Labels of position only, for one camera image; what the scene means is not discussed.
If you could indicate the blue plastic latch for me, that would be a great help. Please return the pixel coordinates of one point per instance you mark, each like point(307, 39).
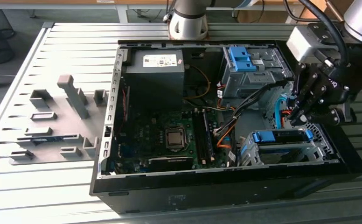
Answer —
point(239, 61)

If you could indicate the grey power supply unit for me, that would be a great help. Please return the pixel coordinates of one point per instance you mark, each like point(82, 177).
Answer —
point(155, 88)

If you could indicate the metal disk bay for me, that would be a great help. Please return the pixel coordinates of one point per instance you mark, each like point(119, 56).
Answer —
point(283, 147)

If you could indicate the black PC case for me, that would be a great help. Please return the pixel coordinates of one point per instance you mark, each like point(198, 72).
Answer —
point(199, 193)

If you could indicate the installed RAM stick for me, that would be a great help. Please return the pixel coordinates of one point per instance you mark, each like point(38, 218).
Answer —
point(208, 137)

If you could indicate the silver CPU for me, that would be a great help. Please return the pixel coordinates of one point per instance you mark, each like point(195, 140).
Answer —
point(174, 138)

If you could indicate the CPU socket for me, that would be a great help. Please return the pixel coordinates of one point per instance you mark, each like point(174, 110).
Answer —
point(175, 149)

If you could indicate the green motherboard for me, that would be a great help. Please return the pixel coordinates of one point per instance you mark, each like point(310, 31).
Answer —
point(143, 137)

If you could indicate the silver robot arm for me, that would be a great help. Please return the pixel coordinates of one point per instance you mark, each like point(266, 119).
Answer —
point(186, 25)

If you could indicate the metal drive cage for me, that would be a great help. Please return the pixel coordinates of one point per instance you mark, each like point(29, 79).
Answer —
point(251, 79)

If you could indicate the grey parts rack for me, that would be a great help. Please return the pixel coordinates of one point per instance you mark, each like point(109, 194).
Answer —
point(62, 126)

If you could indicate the hard disk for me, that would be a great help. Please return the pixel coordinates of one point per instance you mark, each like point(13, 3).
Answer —
point(263, 136)

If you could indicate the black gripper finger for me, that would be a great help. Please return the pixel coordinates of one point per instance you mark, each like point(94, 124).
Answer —
point(323, 115)
point(310, 91)

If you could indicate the black RAM slot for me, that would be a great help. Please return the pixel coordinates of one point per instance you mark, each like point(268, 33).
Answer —
point(197, 137)

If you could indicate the black graphics card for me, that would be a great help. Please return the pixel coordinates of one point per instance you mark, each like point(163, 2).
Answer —
point(171, 163)

